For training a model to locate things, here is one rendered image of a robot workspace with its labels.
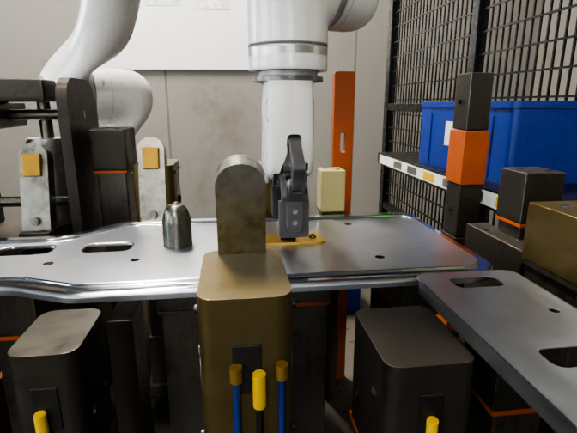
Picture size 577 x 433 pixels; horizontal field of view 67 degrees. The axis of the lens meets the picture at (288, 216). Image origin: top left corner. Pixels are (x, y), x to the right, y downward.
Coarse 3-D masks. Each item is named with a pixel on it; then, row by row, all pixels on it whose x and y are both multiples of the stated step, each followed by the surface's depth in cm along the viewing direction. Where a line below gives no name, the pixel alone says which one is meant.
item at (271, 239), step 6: (270, 234) 53; (276, 234) 53; (318, 234) 53; (270, 240) 50; (276, 240) 50; (282, 240) 50; (288, 240) 50; (294, 240) 50; (300, 240) 50; (306, 240) 50; (312, 240) 50; (318, 240) 50; (324, 240) 50
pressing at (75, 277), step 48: (0, 240) 50; (48, 240) 51; (96, 240) 51; (144, 240) 51; (192, 240) 51; (336, 240) 51; (384, 240) 51; (432, 240) 51; (0, 288) 39; (48, 288) 39; (96, 288) 39; (144, 288) 39; (192, 288) 39; (336, 288) 41
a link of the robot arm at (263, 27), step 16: (256, 0) 42; (272, 0) 41; (288, 0) 41; (304, 0) 41; (320, 0) 43; (336, 0) 44; (256, 16) 43; (272, 16) 42; (288, 16) 42; (304, 16) 42; (320, 16) 43; (336, 16) 46; (256, 32) 43; (272, 32) 42; (288, 32) 42; (304, 32) 42; (320, 32) 43
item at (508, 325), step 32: (448, 288) 38; (480, 288) 38; (512, 288) 38; (448, 320) 34; (480, 320) 32; (512, 320) 32; (544, 320) 32; (576, 320) 32; (480, 352) 30; (512, 352) 28; (512, 384) 27; (544, 384) 25; (576, 384) 25; (544, 416) 24; (576, 416) 22
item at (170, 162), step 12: (132, 168) 62; (168, 168) 63; (168, 180) 63; (168, 192) 63; (168, 204) 64; (156, 312) 69; (156, 324) 69; (156, 336) 70; (156, 348) 70; (156, 360) 70; (156, 372) 71; (156, 384) 71
